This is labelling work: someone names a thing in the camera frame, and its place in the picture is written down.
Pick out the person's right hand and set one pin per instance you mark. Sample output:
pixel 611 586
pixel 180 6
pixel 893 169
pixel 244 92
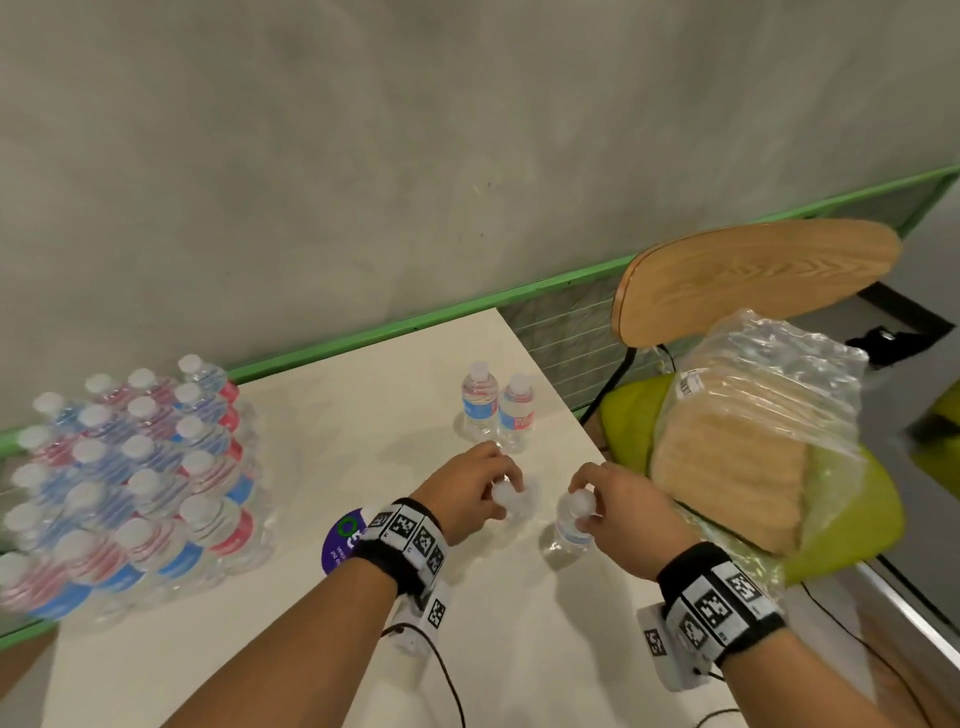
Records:
pixel 637 525

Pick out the person's left hand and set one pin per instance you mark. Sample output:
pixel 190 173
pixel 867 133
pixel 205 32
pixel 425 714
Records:
pixel 461 487

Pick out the shrink-wrapped pack of water bottles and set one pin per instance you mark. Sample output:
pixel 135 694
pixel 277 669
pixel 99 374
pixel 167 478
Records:
pixel 787 352

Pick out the neat rows of water bottles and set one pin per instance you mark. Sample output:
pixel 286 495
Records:
pixel 150 487

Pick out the person's right forearm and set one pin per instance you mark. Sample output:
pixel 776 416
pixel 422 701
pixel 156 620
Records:
pixel 795 697

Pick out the person's left forearm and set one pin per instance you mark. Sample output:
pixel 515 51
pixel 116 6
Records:
pixel 285 652

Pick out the brown cardboard sheet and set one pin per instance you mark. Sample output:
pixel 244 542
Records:
pixel 727 465

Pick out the purple round sticker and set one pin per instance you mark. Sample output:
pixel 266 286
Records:
pixel 334 547

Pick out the white table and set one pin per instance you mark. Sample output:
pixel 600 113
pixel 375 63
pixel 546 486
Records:
pixel 337 420

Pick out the green metal mesh fence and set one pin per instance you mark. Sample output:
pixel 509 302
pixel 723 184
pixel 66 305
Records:
pixel 555 330

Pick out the wooden-backed green seat chair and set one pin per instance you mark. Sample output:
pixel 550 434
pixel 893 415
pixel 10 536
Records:
pixel 750 277

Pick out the black floor object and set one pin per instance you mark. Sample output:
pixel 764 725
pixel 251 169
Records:
pixel 877 345

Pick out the green upholstered sofa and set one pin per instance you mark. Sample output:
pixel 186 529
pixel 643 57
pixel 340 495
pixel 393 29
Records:
pixel 945 450

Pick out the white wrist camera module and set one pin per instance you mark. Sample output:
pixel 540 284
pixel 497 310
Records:
pixel 664 652
pixel 427 615

